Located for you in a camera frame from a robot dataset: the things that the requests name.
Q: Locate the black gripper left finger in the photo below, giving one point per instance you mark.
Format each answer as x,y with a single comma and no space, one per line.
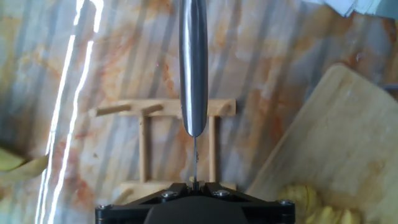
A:
124,213

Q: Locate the yellow banana peel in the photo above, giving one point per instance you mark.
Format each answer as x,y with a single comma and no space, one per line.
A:
18,168

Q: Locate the potato end piece with skin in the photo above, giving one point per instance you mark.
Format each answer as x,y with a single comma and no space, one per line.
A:
295,196

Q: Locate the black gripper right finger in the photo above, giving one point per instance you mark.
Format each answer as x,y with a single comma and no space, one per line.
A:
267,211

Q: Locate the steel kitchen cleaver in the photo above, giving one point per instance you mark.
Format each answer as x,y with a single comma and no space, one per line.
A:
192,62

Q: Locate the white paper sheets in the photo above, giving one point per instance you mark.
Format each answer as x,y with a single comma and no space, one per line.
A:
348,6

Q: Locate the small cut potato piece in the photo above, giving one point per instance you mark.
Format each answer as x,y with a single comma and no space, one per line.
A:
349,217
326,215

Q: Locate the marble pattern table mat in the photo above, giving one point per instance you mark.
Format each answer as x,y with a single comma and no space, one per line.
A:
124,62

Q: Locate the thin potato slice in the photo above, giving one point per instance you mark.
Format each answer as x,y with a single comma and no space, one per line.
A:
311,199

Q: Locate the wooden dish rack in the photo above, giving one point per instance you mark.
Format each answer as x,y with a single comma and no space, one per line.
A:
168,107

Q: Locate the wooden cutting board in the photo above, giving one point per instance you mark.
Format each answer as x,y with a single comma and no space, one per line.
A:
342,140

